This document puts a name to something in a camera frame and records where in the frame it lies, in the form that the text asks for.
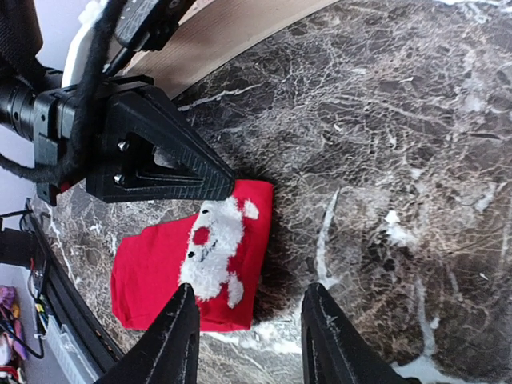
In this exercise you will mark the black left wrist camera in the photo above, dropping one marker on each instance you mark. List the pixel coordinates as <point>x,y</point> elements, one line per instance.
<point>145,26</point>

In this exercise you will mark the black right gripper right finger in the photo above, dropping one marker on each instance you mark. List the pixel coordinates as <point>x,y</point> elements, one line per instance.
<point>332,349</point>

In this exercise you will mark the black front table rail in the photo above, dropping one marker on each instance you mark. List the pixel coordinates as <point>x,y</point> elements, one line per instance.
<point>28,247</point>

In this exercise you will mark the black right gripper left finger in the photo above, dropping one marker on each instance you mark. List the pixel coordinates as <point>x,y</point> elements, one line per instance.
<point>168,351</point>

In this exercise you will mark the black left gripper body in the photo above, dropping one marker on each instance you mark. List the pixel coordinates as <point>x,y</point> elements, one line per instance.
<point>52,121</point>

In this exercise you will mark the white slotted cable duct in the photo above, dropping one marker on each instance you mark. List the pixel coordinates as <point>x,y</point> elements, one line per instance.
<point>70,358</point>

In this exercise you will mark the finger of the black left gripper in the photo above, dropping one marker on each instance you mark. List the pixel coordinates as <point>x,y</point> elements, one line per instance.
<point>147,150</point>

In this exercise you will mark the plain red sock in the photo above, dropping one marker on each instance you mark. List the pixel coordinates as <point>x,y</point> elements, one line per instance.
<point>219,251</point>

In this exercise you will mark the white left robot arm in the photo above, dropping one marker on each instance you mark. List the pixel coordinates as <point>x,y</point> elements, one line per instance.
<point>23,78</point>

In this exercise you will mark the wooden compartment tray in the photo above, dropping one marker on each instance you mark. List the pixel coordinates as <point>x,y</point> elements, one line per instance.
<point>215,34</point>

